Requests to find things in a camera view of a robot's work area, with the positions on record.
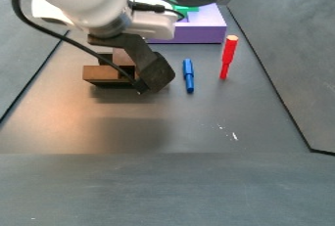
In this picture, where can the black angle bracket fixture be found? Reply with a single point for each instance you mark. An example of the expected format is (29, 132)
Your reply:
(112, 81)

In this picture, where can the green U-shaped block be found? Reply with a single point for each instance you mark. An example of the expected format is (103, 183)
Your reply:
(183, 9)

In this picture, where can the red peg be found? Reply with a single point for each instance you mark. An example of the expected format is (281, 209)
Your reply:
(228, 54)

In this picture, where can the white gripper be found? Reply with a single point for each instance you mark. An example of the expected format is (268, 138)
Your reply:
(153, 25)

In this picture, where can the purple base block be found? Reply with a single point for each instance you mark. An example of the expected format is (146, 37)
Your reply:
(202, 27)

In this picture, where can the blue peg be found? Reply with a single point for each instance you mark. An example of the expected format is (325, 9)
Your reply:
(189, 75)

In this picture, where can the brown T-shaped block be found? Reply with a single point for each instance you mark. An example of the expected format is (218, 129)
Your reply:
(106, 70)

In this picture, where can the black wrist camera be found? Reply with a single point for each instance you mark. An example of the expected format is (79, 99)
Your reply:
(154, 71)

